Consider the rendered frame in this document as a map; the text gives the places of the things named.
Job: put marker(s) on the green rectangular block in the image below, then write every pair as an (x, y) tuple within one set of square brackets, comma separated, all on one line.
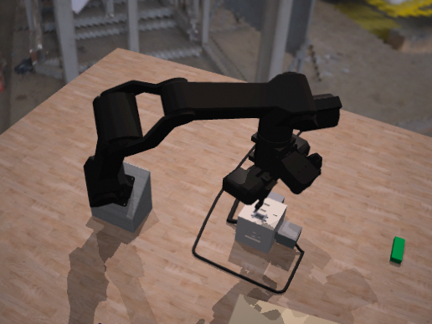
[(397, 250)]

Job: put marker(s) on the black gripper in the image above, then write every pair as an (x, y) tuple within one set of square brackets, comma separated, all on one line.
[(255, 183)]

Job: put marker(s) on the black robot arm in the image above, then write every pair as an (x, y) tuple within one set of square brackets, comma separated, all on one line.
[(282, 104)]

